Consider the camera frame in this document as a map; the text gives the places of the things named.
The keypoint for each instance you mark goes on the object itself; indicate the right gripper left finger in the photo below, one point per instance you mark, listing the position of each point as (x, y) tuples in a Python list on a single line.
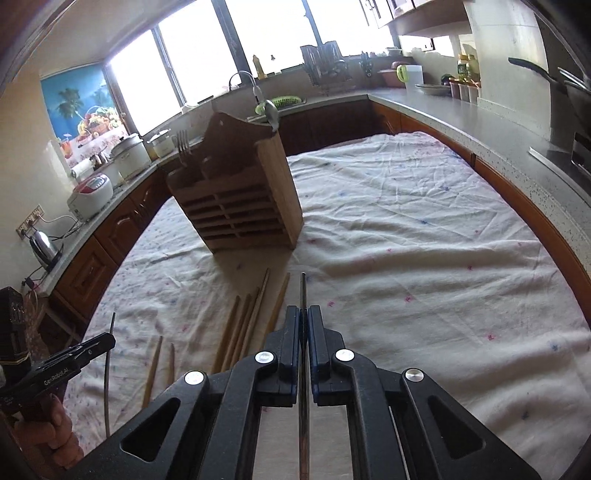
[(274, 369)]

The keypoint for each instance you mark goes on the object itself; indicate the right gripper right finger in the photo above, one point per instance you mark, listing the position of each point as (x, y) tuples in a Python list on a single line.
[(338, 375)]

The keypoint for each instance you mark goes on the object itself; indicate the metal chopstick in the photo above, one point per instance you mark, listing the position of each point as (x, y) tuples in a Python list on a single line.
[(303, 409), (106, 381)]

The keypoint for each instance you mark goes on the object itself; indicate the wooden chopstick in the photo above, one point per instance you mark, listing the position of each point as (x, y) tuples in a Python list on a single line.
[(271, 323), (171, 366), (151, 374), (236, 339)]

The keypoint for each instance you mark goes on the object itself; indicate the kitchen faucet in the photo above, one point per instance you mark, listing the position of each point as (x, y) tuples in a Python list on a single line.
[(246, 78)]

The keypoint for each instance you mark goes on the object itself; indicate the person left hand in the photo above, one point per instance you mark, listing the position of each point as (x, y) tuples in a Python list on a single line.
[(50, 447)]

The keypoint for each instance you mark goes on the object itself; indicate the steel electric kettle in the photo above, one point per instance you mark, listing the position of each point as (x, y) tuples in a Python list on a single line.
[(44, 250)]

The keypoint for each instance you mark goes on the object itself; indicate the white floral tablecloth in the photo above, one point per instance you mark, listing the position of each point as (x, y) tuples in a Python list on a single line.
[(412, 257)]

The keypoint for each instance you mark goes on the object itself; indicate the wooden utensil holder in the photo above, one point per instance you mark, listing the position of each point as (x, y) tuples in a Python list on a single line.
[(236, 188)]

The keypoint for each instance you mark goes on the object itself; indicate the white red rice cooker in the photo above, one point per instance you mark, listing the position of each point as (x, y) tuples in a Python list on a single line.
[(89, 197)]

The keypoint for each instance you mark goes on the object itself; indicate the white slow cooker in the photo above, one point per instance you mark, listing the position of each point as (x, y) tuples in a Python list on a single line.
[(130, 156)]

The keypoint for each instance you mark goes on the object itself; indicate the metal fork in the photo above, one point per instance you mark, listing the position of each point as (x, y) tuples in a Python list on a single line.
[(183, 147)]

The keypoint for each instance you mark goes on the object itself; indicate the small white pot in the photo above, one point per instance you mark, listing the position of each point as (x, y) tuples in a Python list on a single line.
[(160, 144)]

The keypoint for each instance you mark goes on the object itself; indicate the tropical fruit poster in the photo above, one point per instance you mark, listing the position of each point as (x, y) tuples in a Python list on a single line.
[(82, 113)]

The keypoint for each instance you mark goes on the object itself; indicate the yellow detergent bottle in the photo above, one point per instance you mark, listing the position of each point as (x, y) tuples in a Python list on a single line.
[(259, 68)]

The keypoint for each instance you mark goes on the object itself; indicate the pink bowl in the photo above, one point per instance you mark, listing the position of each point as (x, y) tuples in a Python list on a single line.
[(390, 76)]

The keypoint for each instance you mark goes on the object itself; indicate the plate with food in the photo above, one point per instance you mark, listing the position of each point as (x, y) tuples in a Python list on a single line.
[(434, 90)]

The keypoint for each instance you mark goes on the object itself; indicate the dish drying rack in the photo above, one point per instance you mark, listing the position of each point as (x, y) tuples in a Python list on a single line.
[(325, 64)]

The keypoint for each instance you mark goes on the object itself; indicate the white green pitcher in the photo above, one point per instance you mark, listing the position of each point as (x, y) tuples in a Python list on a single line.
[(410, 75)]

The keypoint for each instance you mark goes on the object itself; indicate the spice jars set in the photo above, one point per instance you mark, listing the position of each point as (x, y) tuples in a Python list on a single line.
[(465, 91)]

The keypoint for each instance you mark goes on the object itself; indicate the gas stove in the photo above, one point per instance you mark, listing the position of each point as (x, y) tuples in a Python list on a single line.
[(572, 167)]

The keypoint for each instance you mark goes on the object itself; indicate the yellow oil bottle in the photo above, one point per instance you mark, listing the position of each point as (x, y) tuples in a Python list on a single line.
[(468, 68)]

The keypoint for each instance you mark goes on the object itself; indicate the upper wooden cabinets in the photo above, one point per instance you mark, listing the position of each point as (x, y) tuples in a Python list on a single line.
[(418, 18)]

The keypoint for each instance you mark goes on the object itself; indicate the wall power socket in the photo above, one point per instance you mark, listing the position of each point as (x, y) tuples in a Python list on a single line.
[(30, 221)]

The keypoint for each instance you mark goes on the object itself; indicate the black wok with handle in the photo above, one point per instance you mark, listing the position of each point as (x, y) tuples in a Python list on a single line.
[(570, 104)]

